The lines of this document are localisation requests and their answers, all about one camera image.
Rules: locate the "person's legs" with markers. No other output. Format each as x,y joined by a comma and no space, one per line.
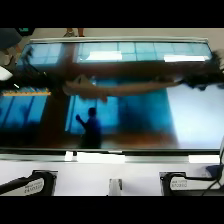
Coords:
70,33

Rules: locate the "silver frame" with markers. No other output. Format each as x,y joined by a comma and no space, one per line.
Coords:
115,186

